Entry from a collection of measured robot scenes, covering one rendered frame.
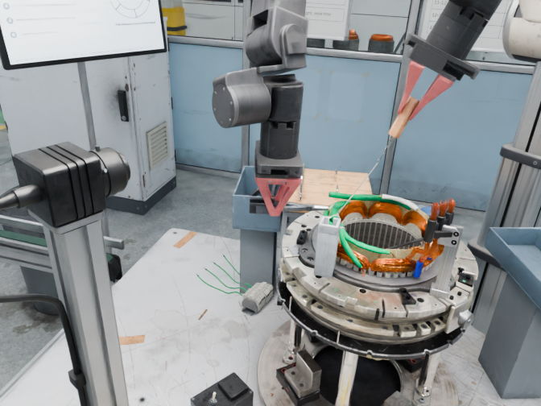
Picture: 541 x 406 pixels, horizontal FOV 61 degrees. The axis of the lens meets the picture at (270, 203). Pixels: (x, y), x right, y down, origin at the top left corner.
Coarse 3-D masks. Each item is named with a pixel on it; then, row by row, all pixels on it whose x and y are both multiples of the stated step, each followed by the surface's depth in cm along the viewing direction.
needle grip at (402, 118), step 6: (408, 102) 64; (414, 102) 64; (408, 108) 64; (414, 108) 64; (402, 114) 65; (408, 114) 64; (396, 120) 65; (402, 120) 65; (408, 120) 65; (396, 126) 65; (402, 126) 65; (390, 132) 66; (396, 132) 66; (396, 138) 66
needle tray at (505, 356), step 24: (504, 240) 92; (528, 240) 92; (504, 264) 85; (528, 264) 87; (504, 288) 88; (528, 288) 78; (504, 312) 88; (528, 312) 80; (504, 336) 88; (528, 336) 81; (480, 360) 96; (504, 360) 88; (528, 360) 84; (504, 384) 88; (528, 384) 87
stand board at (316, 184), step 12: (312, 180) 107; (324, 180) 108; (348, 180) 108; (360, 180) 108; (312, 192) 102; (324, 192) 102; (348, 192) 103; (360, 192) 103; (312, 204) 97; (324, 204) 97
